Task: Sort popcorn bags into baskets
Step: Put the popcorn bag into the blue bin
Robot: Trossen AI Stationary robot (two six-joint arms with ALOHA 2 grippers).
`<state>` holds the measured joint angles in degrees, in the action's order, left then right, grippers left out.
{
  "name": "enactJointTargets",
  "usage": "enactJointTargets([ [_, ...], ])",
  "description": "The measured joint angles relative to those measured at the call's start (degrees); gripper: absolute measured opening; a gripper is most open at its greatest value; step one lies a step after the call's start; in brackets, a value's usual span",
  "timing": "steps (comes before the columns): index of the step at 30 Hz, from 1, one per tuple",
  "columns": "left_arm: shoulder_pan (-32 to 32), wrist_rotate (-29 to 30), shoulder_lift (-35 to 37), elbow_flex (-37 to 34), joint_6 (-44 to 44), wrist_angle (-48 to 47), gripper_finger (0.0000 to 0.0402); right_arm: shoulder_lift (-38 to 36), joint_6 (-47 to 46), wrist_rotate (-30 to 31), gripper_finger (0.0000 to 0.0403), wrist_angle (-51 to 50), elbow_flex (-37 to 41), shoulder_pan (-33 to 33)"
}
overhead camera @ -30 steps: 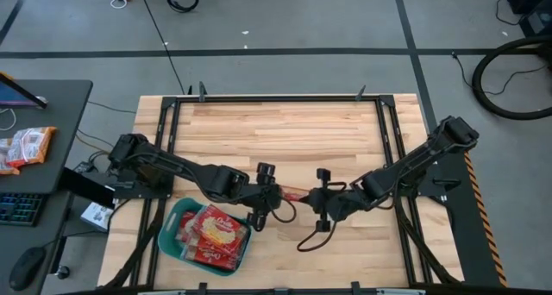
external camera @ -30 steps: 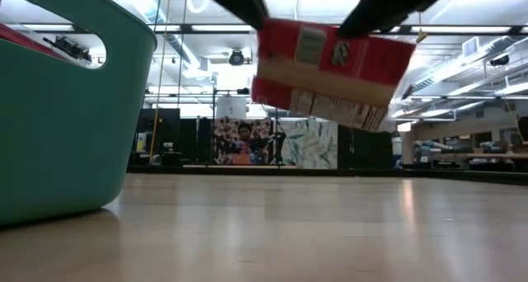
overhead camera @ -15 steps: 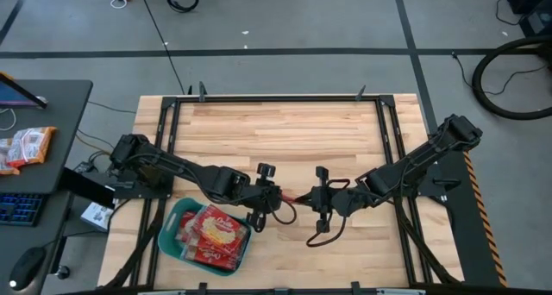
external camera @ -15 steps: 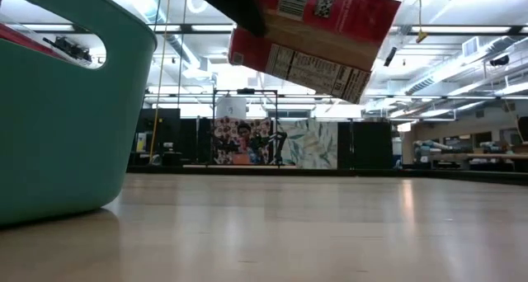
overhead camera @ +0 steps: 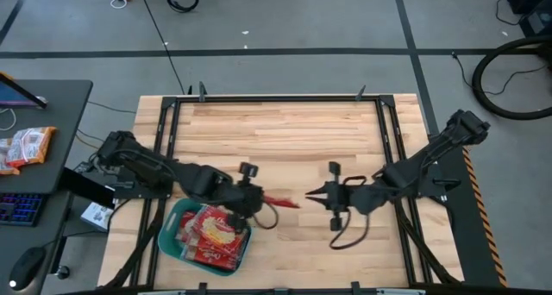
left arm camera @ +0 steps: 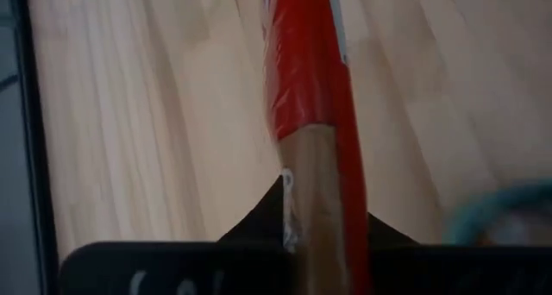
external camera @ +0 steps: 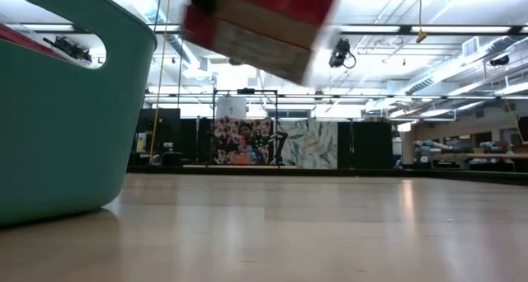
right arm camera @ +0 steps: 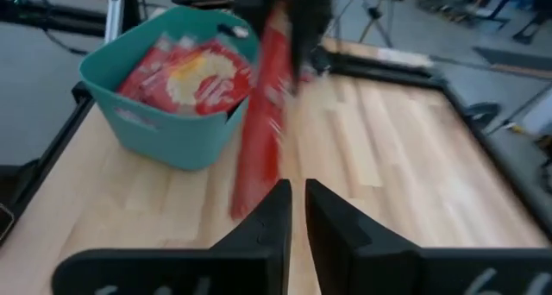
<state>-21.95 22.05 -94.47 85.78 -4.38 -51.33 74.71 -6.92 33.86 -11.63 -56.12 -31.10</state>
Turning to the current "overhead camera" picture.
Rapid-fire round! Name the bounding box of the black keyboard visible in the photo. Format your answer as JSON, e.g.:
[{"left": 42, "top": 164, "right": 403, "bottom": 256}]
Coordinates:
[{"left": 0, "top": 192, "right": 47, "bottom": 227}]

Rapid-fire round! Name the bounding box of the white booklet box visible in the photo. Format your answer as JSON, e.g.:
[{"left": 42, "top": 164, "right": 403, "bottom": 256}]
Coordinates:
[{"left": 80, "top": 201, "right": 116, "bottom": 233}]

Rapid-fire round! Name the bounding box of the black aluminium table frame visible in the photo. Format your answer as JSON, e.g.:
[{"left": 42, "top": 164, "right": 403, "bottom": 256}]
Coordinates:
[{"left": 97, "top": 94, "right": 465, "bottom": 295}]

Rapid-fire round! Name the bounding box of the black power box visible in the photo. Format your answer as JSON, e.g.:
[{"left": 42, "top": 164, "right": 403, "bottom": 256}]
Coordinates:
[{"left": 58, "top": 166, "right": 117, "bottom": 209}]

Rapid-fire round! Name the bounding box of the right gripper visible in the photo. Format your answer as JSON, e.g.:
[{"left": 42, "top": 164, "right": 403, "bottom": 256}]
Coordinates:
[{"left": 304, "top": 161, "right": 385, "bottom": 232}]

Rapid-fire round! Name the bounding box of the black computer mouse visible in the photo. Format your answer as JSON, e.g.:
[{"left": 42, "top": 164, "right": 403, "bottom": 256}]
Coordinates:
[{"left": 8, "top": 246, "right": 47, "bottom": 292}]

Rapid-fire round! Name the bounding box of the long black floor cable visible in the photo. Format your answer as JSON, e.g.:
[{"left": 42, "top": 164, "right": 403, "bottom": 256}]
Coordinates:
[{"left": 136, "top": 0, "right": 187, "bottom": 96}]

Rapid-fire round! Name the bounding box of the black equipment case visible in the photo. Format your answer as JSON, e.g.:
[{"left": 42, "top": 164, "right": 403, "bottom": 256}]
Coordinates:
[{"left": 505, "top": 0, "right": 552, "bottom": 38}]

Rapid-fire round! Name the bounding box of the black hazard striped platform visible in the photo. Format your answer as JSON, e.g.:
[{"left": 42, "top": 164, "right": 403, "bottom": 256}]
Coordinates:
[{"left": 424, "top": 133, "right": 510, "bottom": 288}]

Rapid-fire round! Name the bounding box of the green plastic basket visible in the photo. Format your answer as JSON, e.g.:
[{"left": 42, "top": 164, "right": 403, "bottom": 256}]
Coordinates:
[{"left": 157, "top": 198, "right": 254, "bottom": 278}]

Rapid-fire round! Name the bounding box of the thick black hose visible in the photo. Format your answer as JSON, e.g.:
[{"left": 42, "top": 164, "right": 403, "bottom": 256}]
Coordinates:
[{"left": 471, "top": 35, "right": 552, "bottom": 122}]

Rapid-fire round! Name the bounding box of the thin black floor cable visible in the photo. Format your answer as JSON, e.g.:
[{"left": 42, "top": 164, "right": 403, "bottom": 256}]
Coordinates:
[{"left": 450, "top": 51, "right": 549, "bottom": 97}]

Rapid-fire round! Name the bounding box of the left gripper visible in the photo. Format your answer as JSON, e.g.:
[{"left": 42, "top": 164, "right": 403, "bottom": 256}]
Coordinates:
[{"left": 215, "top": 162, "right": 277, "bottom": 232}]

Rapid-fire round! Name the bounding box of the black desk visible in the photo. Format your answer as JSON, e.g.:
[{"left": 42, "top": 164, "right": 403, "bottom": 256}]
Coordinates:
[{"left": 0, "top": 78, "right": 94, "bottom": 295}]

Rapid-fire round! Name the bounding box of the orange popcorn bag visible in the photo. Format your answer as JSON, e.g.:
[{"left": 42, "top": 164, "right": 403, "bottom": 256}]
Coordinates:
[
  {"left": 6, "top": 126, "right": 57, "bottom": 169},
  {"left": 0, "top": 137, "right": 22, "bottom": 176}
]

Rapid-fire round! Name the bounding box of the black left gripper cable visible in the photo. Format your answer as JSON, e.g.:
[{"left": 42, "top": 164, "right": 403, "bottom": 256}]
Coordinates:
[{"left": 252, "top": 202, "right": 279, "bottom": 230}]

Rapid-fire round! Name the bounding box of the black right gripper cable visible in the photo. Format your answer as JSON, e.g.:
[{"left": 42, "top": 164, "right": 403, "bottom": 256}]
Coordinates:
[{"left": 329, "top": 175, "right": 371, "bottom": 251}]

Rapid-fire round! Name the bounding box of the computer monitor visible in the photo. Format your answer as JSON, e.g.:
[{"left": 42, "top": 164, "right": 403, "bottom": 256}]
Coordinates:
[{"left": 0, "top": 70, "right": 48, "bottom": 110}]

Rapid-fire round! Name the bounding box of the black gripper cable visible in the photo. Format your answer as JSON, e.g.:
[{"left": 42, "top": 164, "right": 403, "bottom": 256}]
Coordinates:
[
  {"left": 252, "top": 202, "right": 279, "bottom": 230},
  {"left": 329, "top": 175, "right": 371, "bottom": 251}
]

